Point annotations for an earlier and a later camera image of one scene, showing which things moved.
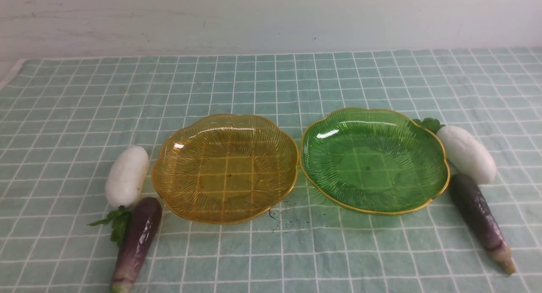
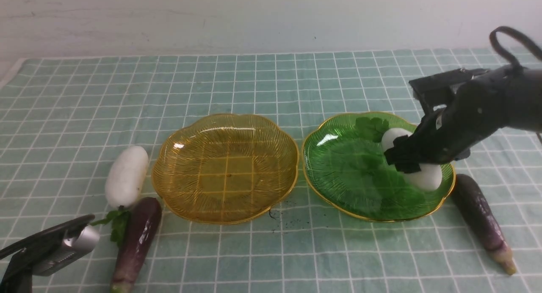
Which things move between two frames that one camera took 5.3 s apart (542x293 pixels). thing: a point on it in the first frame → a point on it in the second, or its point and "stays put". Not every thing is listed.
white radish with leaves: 126,175 stays put
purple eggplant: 474,204 stays put
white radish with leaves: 464,154 → 428,178
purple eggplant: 143,226 stays put
